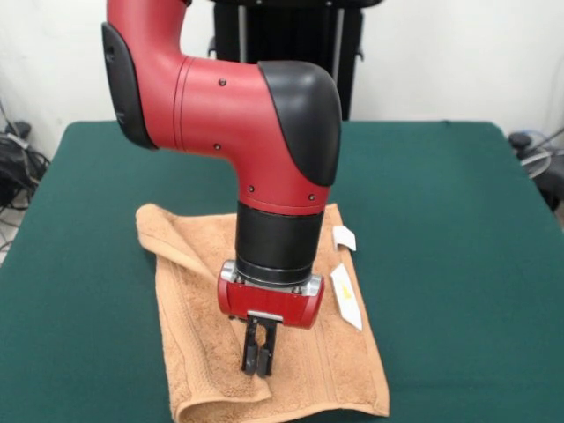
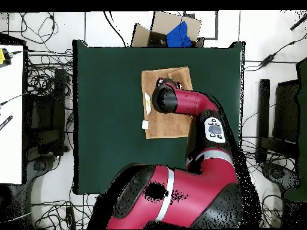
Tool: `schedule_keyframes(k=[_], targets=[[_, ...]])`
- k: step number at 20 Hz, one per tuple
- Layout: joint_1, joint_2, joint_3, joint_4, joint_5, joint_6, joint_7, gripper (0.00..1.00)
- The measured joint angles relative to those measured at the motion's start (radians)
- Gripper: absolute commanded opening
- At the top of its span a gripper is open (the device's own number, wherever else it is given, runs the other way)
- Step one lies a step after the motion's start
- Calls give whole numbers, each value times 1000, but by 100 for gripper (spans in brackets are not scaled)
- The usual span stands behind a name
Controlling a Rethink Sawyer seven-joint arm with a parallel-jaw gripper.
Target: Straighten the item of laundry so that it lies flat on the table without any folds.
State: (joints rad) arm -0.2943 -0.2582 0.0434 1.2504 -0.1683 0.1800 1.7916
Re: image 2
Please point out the blue garment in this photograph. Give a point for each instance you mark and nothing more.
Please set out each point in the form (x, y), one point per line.
(178, 36)

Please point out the black flat strip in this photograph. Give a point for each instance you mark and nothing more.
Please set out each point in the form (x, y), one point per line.
(6, 121)

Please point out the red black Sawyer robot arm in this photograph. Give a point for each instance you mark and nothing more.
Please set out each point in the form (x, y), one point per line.
(191, 191)

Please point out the white desk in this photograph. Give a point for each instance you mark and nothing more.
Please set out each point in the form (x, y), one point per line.
(10, 148)

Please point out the open cardboard box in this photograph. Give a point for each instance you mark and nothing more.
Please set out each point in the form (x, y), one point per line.
(163, 22)

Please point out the yellow and black tool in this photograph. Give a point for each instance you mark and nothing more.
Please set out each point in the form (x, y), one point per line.
(1, 57)

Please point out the dark green table cloth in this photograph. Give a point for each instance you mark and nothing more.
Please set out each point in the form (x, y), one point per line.
(302, 143)
(108, 119)

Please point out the black chair base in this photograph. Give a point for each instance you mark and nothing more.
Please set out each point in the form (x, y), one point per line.
(275, 172)
(40, 165)

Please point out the tan terry towel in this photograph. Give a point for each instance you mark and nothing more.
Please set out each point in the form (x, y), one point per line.
(165, 124)

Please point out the black power strip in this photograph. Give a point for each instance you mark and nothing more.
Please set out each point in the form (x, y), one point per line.
(70, 218)

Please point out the black equipment stand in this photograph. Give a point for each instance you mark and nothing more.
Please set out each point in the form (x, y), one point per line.
(263, 107)
(45, 115)

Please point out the black rod-shaped object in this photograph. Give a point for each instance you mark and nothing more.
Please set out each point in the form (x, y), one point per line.
(298, 22)

